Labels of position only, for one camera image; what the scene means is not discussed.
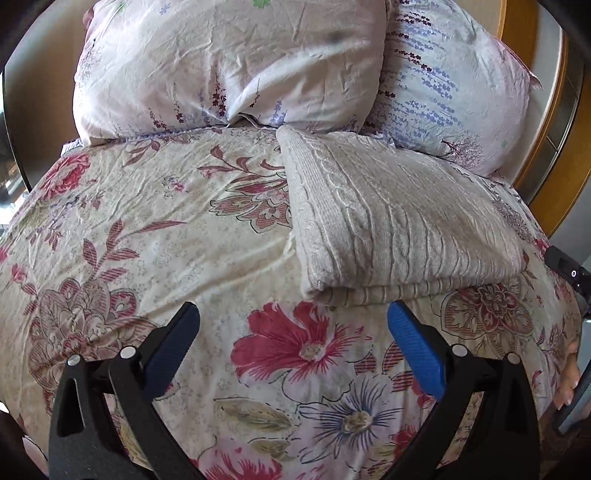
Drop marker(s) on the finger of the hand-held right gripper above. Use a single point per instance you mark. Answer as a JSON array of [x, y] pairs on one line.
[[570, 271]]

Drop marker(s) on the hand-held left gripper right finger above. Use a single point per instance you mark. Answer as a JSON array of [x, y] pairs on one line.
[[415, 346]]

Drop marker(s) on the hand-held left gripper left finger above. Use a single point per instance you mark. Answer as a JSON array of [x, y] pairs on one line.
[[173, 350]]

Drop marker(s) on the person's right hand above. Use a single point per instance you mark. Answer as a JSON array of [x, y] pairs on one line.
[[567, 383]]

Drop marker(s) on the floral print duvet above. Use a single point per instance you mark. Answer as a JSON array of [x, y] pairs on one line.
[[184, 240]]

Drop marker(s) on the wooden bed headboard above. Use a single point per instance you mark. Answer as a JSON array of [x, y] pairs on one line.
[[549, 92]]

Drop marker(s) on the lavender tree print pillow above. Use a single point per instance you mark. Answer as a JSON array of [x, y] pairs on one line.
[[443, 78]]

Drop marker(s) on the pale pink floral pillow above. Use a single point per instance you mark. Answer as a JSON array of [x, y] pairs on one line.
[[207, 64]]

